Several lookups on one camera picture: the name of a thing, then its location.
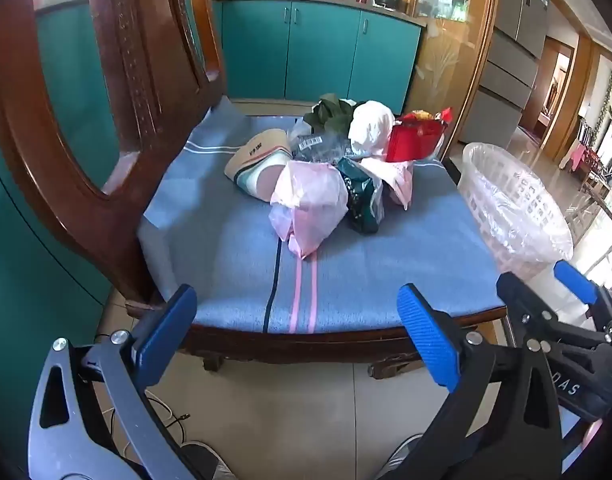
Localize grey refrigerator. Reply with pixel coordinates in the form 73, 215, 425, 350
458, 0, 552, 148

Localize white plastic bag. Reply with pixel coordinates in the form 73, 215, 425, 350
347, 101, 397, 162

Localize teal counter side panel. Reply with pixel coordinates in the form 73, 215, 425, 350
0, 0, 152, 461

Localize clear plastic basket liner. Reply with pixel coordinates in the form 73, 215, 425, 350
461, 142, 574, 266

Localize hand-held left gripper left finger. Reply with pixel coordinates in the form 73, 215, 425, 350
28, 284, 207, 480

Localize green garland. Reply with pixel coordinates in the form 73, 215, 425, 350
591, 72, 612, 146

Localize red snack packet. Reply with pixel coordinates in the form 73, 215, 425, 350
385, 107, 453, 163

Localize person's right forearm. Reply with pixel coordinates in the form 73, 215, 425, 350
578, 417, 607, 453

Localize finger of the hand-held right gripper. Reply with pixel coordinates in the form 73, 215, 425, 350
553, 261, 612, 341
496, 272, 612, 356

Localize pink printed packet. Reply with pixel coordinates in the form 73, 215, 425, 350
361, 157, 416, 211

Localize pink plastic bag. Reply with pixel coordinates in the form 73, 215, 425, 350
268, 160, 349, 261

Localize dark green packet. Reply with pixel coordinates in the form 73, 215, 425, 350
336, 157, 384, 235

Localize white cable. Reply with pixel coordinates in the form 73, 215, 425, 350
97, 332, 192, 443

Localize clear plastic bag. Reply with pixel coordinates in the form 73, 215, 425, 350
287, 127, 354, 166

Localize blue striped towel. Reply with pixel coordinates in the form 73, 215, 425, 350
136, 97, 504, 335

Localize pink cloth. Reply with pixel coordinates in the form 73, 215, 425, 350
561, 142, 587, 171

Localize wood framed glass door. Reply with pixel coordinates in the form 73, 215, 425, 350
398, 0, 502, 161

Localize carved wooden chair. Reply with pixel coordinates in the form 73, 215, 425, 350
0, 0, 509, 381

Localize striped paper cup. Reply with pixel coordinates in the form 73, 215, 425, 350
223, 129, 293, 203

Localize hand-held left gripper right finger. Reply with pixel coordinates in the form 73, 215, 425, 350
391, 284, 562, 480

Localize teal kitchen cabinet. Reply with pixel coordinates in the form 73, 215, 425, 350
211, 0, 423, 116

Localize green vegetable leaves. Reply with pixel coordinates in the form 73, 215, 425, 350
303, 93, 359, 136

